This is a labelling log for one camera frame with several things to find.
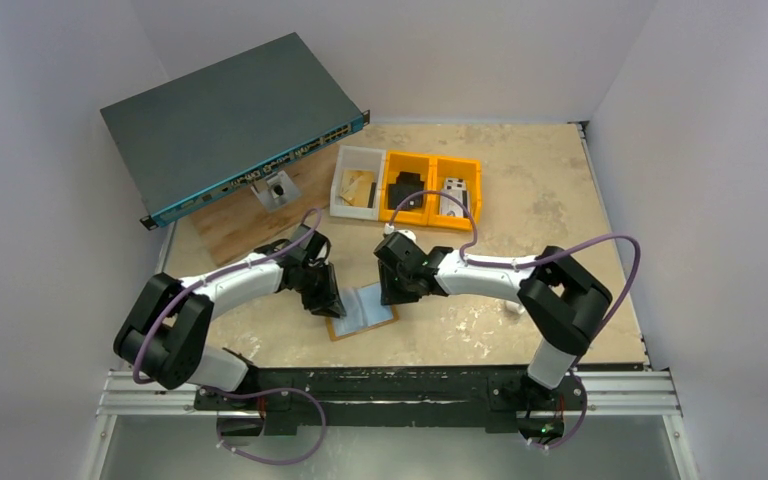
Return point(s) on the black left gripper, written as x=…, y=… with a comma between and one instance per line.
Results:
x=327, y=302

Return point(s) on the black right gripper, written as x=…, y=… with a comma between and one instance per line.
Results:
x=398, y=279

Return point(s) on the yellow leather card holder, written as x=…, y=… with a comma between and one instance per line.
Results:
x=364, y=312

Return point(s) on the black card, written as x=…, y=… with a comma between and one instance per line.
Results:
x=398, y=194
x=411, y=179

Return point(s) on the white VIP card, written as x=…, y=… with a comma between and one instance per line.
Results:
x=454, y=204

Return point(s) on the gold cards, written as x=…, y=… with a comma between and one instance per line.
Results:
x=357, y=188

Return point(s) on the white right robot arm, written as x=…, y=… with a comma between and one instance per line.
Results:
x=568, y=305

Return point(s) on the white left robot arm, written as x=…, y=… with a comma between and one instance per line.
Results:
x=164, y=336

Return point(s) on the white cards with stripe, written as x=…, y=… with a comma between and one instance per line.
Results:
x=452, y=183

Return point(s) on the wooden board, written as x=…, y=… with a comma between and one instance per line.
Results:
x=231, y=227

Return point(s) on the white plastic cylinder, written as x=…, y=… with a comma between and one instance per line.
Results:
x=514, y=307

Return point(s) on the yellow right bin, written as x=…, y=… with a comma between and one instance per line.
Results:
x=467, y=169

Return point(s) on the yellow bin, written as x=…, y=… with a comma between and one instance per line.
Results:
x=467, y=169
x=395, y=163

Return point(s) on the yellow middle bin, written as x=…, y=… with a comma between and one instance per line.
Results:
x=395, y=163

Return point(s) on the white plastic bin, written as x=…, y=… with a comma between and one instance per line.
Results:
x=357, y=158

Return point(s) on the grey metal bracket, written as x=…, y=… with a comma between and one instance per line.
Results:
x=276, y=191

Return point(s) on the grey network switch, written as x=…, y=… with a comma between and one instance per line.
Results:
x=200, y=137

